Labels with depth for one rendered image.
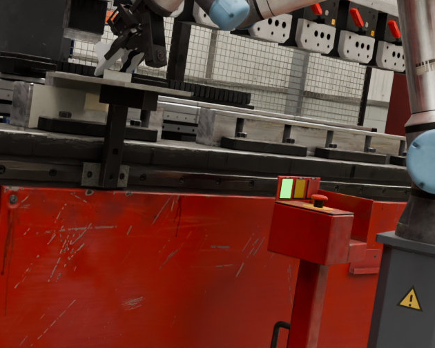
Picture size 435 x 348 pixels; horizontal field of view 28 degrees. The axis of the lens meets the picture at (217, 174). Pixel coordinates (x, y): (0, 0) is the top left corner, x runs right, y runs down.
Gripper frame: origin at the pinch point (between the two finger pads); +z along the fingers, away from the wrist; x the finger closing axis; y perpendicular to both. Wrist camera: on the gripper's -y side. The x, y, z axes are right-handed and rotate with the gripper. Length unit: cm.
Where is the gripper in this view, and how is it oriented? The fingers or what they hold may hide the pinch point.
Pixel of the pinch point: (110, 75)
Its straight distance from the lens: 190.9
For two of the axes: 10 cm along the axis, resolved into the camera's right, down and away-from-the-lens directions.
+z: -6.2, 6.5, 4.5
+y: -5.0, -7.6, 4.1
